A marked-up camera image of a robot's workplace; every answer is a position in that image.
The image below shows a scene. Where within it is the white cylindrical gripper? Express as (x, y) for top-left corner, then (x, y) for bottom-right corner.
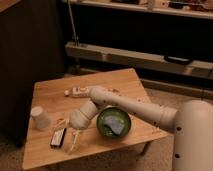
(53, 100), (98, 154)

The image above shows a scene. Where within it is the dark cabinet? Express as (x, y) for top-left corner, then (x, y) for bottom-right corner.
(0, 0), (64, 148)

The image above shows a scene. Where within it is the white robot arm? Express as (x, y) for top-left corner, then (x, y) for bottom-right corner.
(55, 86), (213, 171)

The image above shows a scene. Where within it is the green bowl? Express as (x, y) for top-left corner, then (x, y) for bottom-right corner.
(96, 107), (131, 139)

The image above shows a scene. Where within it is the blue cloth in bowl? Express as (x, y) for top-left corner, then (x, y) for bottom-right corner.
(104, 117), (124, 135)

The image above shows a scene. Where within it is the black handle on shelf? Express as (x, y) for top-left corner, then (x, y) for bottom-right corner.
(164, 56), (193, 65)

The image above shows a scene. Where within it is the wooden low table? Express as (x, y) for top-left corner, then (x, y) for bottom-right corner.
(22, 68), (167, 170)

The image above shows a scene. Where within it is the wooden shelf unit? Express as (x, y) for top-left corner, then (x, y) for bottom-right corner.
(59, 0), (213, 100)

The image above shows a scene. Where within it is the white remote control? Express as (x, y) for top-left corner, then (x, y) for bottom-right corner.
(64, 86), (90, 98)

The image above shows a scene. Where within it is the black red rectangular box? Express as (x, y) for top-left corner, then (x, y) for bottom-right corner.
(50, 128), (66, 148)

